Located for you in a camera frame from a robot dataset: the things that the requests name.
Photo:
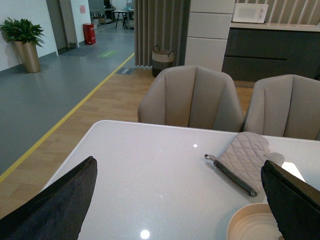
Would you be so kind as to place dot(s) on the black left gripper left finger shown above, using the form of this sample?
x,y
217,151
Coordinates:
x,y
58,211

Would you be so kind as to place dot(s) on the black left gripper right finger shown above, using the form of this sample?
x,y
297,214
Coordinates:
x,y
294,203

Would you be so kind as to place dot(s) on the beige round plate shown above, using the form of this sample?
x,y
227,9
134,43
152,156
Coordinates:
x,y
253,222

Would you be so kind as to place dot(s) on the grey quilted oven mitt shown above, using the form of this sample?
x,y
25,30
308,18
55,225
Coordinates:
x,y
243,159

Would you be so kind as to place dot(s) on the beige right chair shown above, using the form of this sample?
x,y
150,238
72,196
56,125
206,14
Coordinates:
x,y
285,106

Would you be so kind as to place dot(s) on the beige chair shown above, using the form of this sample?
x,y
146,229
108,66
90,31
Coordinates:
x,y
192,96
285,106

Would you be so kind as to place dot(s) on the beige left chair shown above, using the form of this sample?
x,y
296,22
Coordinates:
x,y
192,96

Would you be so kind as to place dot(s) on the dark grey kitchen counter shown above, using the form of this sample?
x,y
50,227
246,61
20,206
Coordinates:
x,y
252,54

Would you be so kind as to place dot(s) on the woven laundry basket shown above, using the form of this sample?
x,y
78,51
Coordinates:
x,y
161,59

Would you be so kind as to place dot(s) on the green potted plant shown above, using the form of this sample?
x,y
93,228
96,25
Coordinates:
x,y
22,30

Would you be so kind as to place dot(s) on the red fire cabinet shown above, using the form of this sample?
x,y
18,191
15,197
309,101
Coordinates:
x,y
89,33

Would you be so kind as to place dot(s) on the white microwave oven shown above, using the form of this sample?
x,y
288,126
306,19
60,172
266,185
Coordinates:
x,y
249,13

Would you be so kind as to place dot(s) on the white drawer cabinet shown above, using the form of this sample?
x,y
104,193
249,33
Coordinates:
x,y
208,31

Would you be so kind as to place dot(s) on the distant desk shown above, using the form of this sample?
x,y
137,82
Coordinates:
x,y
127,17

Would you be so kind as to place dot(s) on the grey pleated curtain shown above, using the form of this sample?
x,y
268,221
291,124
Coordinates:
x,y
163,23

